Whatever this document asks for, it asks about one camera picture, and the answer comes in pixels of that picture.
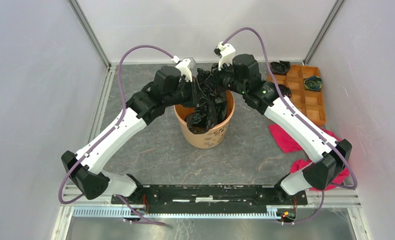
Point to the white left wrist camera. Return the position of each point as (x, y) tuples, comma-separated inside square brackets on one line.
[(185, 66)]

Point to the rolled trash bag right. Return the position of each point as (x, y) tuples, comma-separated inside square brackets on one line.
[(313, 83)]

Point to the rolled trash bag top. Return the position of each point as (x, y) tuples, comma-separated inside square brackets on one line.
[(280, 67)]

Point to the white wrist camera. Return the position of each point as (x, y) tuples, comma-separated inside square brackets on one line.
[(226, 52), (185, 66)]

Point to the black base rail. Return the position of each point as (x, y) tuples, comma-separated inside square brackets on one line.
[(212, 199)]

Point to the rolled trash bag middle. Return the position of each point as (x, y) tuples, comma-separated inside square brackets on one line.
[(286, 91)]

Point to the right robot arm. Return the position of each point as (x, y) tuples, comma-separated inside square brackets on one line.
[(329, 156)]

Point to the white comb cable strip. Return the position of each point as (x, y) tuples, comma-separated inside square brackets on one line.
[(125, 212)]

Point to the rolled trash bag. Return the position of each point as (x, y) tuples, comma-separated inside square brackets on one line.
[(313, 83), (280, 67), (286, 91)]

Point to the black plastic trash bag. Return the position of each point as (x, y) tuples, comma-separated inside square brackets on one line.
[(213, 111)]

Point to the orange plastic trash bin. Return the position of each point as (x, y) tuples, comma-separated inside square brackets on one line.
[(214, 136)]

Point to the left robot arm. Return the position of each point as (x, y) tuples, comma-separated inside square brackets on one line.
[(172, 85)]

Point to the orange compartment tray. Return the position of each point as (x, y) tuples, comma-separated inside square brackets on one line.
[(310, 103)]

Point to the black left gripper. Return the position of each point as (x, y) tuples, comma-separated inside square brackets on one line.
[(191, 86)]

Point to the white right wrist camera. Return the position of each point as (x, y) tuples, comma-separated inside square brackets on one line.
[(226, 52)]

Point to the red cloth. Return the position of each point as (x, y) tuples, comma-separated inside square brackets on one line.
[(288, 145)]

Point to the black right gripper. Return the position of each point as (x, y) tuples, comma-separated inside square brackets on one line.
[(217, 74)]

